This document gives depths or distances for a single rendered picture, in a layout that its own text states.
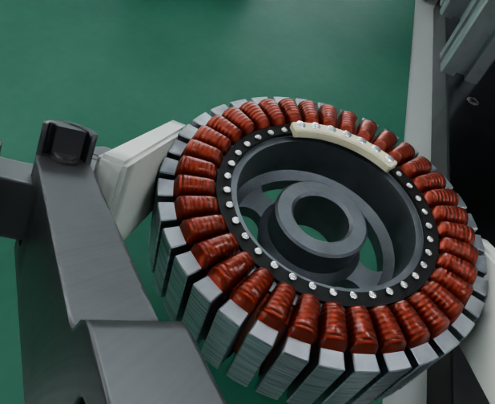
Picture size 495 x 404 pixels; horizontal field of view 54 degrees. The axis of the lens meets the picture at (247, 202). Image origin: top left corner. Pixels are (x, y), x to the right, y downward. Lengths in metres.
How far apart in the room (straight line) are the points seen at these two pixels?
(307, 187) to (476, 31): 0.24
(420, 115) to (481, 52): 0.06
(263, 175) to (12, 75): 0.18
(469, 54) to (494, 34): 0.02
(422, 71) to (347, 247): 0.30
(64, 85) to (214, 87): 0.09
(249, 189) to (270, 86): 0.17
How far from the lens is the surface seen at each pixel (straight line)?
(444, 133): 0.35
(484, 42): 0.41
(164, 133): 0.16
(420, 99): 0.40
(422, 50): 0.48
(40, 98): 0.30
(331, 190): 0.18
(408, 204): 0.18
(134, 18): 0.38
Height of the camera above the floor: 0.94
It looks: 47 degrees down
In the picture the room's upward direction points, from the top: 21 degrees clockwise
